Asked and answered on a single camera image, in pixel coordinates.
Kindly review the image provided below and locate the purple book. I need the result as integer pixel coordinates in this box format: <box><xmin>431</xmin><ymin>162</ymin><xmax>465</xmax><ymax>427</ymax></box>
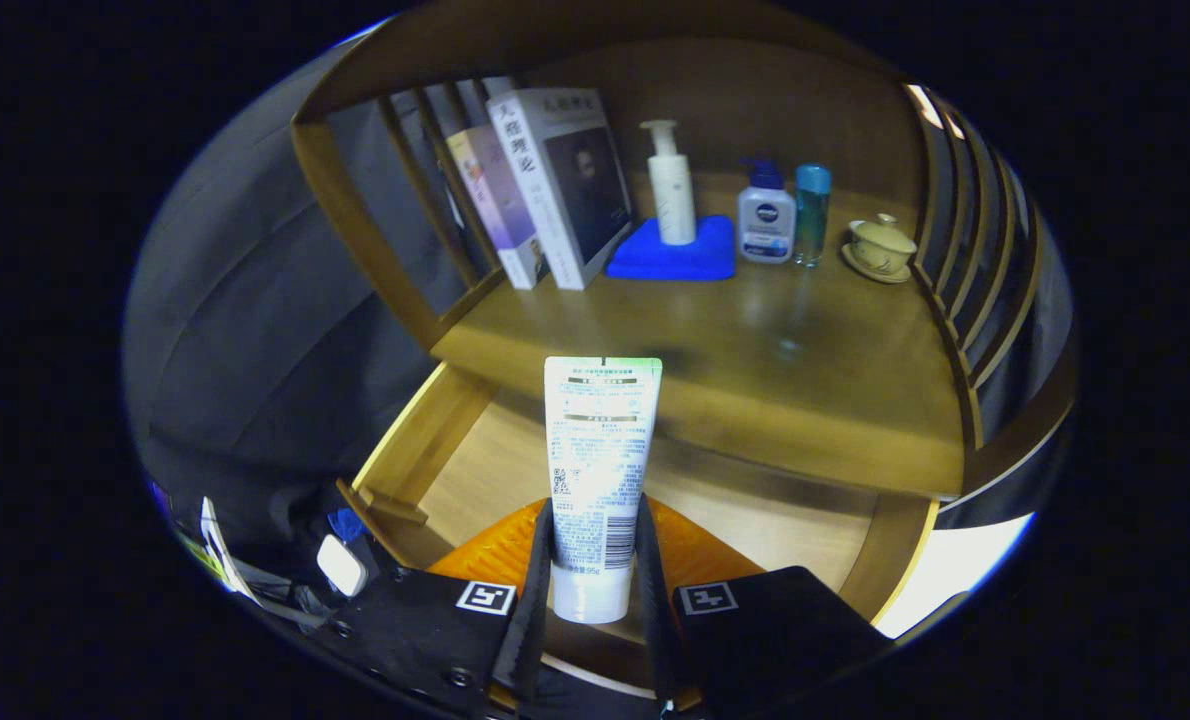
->
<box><xmin>445</xmin><ymin>124</ymin><xmax>548</xmax><ymax>292</ymax></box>

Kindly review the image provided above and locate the wooden countertop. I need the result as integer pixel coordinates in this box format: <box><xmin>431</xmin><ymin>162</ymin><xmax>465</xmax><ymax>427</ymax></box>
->
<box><xmin>430</xmin><ymin>170</ymin><xmax>966</xmax><ymax>499</ymax></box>

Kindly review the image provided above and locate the white pump bottle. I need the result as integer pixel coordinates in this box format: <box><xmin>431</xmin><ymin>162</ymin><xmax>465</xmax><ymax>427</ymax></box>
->
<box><xmin>640</xmin><ymin>120</ymin><xmax>698</xmax><ymax>247</ymax></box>

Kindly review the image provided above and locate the white squeeze tube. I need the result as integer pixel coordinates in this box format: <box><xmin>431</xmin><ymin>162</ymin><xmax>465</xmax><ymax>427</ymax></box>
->
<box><xmin>543</xmin><ymin>356</ymin><xmax>664</xmax><ymax>625</ymax></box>

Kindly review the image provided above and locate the beige lidded teacup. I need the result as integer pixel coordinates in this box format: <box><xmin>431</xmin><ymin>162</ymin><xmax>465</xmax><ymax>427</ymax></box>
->
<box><xmin>841</xmin><ymin>212</ymin><xmax>919</xmax><ymax>285</ymax></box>

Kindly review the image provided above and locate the white power adapter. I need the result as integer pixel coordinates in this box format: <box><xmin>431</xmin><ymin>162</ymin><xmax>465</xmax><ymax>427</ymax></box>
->
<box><xmin>315</xmin><ymin>534</ymin><xmax>369</xmax><ymax>599</ymax></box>

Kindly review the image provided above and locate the slim teal bottle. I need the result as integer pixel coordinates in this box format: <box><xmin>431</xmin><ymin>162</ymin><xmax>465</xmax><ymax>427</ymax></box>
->
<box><xmin>793</xmin><ymin>164</ymin><xmax>833</xmax><ymax>269</ymax></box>

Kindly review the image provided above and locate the brown wooden cabinet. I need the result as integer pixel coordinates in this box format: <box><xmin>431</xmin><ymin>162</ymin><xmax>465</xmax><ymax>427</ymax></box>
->
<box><xmin>290</xmin><ymin>0</ymin><xmax>1078</xmax><ymax>531</ymax></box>

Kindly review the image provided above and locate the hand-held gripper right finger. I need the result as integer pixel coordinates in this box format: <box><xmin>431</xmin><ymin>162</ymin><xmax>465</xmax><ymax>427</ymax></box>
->
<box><xmin>635</xmin><ymin>495</ymin><xmax>894</xmax><ymax>713</ymax></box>

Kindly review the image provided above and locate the thick white book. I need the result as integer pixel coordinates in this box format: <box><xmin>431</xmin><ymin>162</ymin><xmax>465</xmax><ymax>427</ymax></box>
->
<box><xmin>485</xmin><ymin>88</ymin><xmax>634</xmax><ymax>291</ymax></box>

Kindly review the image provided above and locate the white blue-capped lotion bottle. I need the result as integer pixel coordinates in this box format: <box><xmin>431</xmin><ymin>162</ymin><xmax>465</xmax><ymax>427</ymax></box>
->
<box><xmin>736</xmin><ymin>157</ymin><xmax>797</xmax><ymax>265</ymax></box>

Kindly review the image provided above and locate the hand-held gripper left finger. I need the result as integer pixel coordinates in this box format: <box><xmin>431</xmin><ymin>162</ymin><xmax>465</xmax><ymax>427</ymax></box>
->
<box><xmin>327</xmin><ymin>497</ymin><xmax>556</xmax><ymax>716</ymax></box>

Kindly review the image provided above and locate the blue folded cloth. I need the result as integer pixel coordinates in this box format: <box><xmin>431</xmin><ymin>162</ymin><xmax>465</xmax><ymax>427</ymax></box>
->
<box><xmin>605</xmin><ymin>214</ymin><xmax>737</xmax><ymax>282</ymax></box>

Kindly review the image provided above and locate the brown wooden drawer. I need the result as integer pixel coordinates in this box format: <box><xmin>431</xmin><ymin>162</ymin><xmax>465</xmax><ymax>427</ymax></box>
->
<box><xmin>335</xmin><ymin>360</ymin><xmax>941</xmax><ymax>701</ymax></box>

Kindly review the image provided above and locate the white flat panel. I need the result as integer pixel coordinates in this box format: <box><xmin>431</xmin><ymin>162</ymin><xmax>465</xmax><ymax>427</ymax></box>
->
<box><xmin>870</xmin><ymin>512</ymin><xmax>1038</xmax><ymax>641</ymax></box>

